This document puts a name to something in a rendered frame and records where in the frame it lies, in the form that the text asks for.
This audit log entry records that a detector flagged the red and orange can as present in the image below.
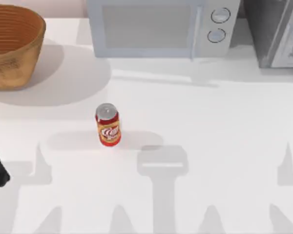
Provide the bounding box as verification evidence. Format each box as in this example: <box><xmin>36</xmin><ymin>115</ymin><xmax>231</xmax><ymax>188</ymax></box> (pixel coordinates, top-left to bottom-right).
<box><xmin>95</xmin><ymin>102</ymin><xmax>122</xmax><ymax>148</ymax></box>

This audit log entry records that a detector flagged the pale microwave oven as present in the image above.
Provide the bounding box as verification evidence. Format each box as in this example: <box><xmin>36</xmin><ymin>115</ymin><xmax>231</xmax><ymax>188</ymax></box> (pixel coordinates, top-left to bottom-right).
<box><xmin>85</xmin><ymin>0</ymin><xmax>242</xmax><ymax>61</ymax></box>

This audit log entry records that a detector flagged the round microwave knob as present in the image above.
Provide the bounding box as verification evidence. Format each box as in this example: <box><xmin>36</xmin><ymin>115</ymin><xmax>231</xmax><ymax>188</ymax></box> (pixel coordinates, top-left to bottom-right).
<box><xmin>207</xmin><ymin>28</ymin><xmax>227</xmax><ymax>44</ymax></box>
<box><xmin>210</xmin><ymin>7</ymin><xmax>231</xmax><ymax>23</ymax></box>

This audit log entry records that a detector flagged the brown woven basket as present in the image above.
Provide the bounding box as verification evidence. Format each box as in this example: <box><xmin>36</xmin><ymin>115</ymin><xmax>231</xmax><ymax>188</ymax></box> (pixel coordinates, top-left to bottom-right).
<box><xmin>0</xmin><ymin>4</ymin><xmax>47</xmax><ymax>92</ymax></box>

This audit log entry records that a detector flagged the grey cabinet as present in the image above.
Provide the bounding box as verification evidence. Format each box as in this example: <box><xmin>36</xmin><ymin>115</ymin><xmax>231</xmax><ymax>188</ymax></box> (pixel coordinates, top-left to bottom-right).
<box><xmin>243</xmin><ymin>0</ymin><xmax>293</xmax><ymax>69</ymax></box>

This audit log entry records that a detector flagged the microwave door handle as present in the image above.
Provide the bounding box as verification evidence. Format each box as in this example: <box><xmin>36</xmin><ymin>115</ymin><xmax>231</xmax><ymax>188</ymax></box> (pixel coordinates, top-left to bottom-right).
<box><xmin>190</xmin><ymin>6</ymin><xmax>202</xmax><ymax>61</ymax></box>

